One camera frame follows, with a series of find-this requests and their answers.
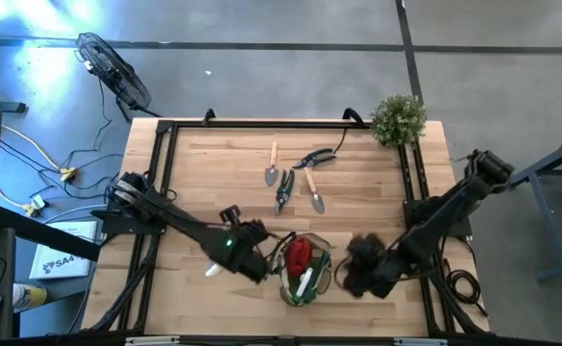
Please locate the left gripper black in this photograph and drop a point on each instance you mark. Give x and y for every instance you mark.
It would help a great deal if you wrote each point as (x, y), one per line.
(251, 254)

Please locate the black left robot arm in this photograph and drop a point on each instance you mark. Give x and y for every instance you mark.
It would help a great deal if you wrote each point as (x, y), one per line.
(179, 218)

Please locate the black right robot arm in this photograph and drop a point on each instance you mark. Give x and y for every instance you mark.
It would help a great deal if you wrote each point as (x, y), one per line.
(444, 216)

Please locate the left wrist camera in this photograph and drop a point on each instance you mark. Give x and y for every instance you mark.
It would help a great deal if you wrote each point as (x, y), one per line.
(230, 215)

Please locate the black aluminium table frame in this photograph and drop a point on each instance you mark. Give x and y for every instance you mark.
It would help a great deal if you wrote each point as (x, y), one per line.
(261, 124)

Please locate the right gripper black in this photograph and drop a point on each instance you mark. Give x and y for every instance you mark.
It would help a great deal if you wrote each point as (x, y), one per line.
(388, 275)

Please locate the yellow power plug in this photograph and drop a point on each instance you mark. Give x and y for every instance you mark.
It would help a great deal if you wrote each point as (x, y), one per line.
(68, 174)
(34, 205)

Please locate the black floor fan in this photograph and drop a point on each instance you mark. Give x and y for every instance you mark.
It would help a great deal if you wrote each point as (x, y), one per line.
(112, 72)

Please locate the white printed cardboard box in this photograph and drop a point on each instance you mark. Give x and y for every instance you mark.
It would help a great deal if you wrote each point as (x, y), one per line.
(62, 262)

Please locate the black desk beam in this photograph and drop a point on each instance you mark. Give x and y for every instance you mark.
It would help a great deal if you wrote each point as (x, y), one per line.
(45, 231)

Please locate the red garden glove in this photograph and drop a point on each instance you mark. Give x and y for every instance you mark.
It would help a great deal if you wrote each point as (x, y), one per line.
(299, 254)

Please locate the yellow white spray can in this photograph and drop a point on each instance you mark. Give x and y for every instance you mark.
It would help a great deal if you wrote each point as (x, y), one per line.
(28, 296)

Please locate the small green potted plant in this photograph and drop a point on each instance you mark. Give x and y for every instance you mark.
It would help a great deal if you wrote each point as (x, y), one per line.
(398, 120)

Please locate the beige green-trimmed gardening bag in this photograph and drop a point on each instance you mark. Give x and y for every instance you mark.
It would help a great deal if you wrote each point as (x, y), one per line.
(287, 290)

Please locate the blue-grey table leg frame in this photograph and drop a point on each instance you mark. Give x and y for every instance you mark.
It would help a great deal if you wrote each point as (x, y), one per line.
(540, 165)

